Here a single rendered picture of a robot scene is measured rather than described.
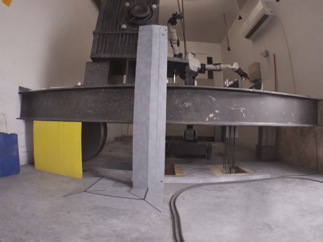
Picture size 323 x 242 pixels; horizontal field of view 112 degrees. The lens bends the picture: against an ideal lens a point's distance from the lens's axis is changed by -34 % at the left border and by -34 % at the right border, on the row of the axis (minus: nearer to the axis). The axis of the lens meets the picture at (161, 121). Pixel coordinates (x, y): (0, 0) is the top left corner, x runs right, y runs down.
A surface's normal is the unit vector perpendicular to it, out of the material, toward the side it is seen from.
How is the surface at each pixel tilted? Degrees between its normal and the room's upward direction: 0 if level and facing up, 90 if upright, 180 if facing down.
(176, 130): 90
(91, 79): 90
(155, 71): 90
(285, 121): 90
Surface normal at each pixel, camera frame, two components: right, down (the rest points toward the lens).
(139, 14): 0.17, -0.03
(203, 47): -0.04, -0.03
